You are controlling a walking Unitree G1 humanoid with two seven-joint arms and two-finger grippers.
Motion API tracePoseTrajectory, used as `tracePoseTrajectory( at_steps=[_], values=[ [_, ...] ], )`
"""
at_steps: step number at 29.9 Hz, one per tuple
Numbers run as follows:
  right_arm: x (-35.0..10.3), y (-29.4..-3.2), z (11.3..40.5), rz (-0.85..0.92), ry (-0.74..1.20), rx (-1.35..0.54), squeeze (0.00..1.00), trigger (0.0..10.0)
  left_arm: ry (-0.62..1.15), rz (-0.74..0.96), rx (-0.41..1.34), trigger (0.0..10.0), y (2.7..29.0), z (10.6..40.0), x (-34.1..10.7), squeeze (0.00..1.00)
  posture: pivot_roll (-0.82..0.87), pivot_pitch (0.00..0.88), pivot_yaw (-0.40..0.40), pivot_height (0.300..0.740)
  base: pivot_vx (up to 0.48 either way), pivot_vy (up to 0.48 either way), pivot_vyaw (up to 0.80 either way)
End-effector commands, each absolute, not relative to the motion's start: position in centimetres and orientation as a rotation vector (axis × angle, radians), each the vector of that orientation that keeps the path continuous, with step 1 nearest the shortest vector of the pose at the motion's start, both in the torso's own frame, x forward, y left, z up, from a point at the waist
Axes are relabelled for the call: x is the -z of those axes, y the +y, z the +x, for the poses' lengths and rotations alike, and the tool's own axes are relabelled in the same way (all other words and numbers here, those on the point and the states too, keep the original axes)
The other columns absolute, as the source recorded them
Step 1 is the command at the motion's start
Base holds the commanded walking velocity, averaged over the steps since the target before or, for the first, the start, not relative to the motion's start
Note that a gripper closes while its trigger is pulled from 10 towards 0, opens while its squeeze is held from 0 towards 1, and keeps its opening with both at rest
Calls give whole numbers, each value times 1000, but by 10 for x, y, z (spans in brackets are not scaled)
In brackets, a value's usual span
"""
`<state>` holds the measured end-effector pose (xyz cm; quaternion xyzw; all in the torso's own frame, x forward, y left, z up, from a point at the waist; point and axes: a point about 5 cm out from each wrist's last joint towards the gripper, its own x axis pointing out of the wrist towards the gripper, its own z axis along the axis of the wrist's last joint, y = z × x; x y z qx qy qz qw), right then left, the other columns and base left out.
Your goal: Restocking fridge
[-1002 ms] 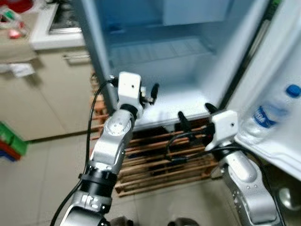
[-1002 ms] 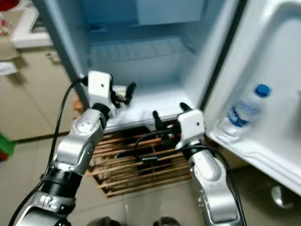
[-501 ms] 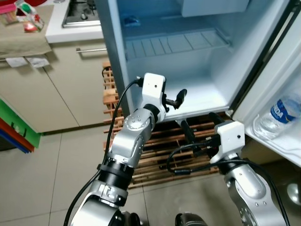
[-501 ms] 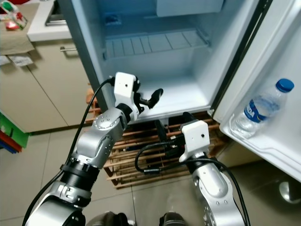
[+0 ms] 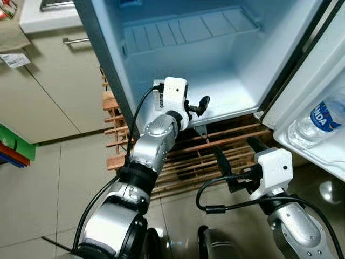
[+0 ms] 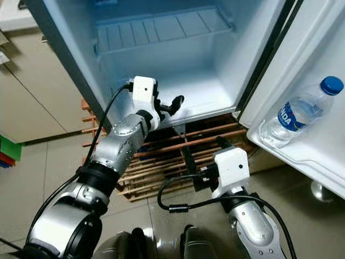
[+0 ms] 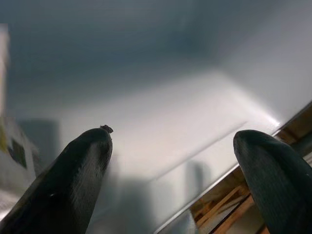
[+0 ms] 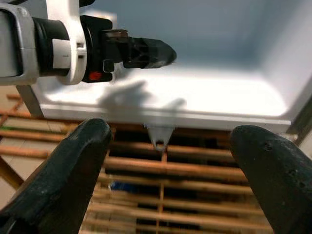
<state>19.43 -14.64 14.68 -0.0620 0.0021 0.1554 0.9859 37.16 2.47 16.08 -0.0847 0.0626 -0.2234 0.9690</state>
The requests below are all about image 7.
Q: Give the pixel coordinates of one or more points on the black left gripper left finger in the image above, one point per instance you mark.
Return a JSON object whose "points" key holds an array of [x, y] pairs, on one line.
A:
{"points": [[61, 190]]}

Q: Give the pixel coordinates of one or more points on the silver fridge surface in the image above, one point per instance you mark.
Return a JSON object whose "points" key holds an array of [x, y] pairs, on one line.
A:
{"points": [[170, 104]]}

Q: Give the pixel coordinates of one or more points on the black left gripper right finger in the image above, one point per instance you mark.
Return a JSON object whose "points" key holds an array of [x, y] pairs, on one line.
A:
{"points": [[280, 190]]}

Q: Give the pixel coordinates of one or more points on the brown wooden slat rack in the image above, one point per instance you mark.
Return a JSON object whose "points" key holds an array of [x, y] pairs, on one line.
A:
{"points": [[219, 207]]}

